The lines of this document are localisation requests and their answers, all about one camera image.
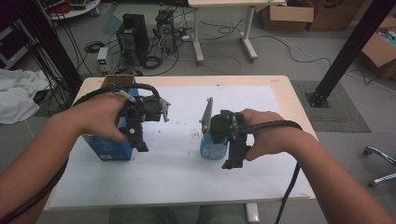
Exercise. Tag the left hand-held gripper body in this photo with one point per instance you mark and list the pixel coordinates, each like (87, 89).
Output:
(152, 109)

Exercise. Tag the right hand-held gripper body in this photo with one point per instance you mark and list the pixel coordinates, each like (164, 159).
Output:
(222, 126)

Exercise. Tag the light blue plastic container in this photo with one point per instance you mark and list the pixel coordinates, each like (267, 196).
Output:
(211, 151)

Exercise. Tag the blue cardboard box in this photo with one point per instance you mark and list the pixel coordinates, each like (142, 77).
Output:
(107, 149)

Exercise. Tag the person's right hand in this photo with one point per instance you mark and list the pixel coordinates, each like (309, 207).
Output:
(271, 137)

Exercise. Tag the person's left hand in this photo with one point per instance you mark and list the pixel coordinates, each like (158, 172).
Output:
(99, 115)

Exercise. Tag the white plug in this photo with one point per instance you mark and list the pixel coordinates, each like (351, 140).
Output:
(127, 95)

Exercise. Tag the white paper sheet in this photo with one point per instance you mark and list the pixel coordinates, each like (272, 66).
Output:
(174, 180)

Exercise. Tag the white table leg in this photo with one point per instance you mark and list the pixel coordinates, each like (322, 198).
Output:
(252, 213)

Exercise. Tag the white power supply unit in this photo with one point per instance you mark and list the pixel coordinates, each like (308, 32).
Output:
(102, 59)

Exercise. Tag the large black computer tower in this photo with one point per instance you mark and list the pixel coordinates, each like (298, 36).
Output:
(134, 37)

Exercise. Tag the white power strip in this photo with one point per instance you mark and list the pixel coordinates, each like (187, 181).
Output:
(185, 36)

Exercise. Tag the small black computer tower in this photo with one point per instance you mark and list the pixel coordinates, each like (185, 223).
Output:
(165, 29)

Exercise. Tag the grey floor mat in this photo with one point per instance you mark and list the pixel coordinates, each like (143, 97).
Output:
(345, 115)

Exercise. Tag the white desk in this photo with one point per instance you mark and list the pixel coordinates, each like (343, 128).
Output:
(230, 2)

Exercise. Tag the round white table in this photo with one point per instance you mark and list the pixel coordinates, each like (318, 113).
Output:
(76, 11)

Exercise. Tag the white cloth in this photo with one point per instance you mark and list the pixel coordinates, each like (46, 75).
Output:
(18, 93)

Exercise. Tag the open brown cardboard box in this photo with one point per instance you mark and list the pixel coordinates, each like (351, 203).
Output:
(289, 15)

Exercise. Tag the chrome chair base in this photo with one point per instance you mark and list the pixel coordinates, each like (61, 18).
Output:
(381, 155)

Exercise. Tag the tall brown cardboard box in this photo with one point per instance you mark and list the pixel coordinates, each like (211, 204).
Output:
(333, 14)

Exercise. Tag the brown cardboard box with contents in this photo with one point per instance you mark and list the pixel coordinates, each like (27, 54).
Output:
(378, 51)

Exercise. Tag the black metal post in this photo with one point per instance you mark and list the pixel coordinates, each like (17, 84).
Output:
(348, 53)

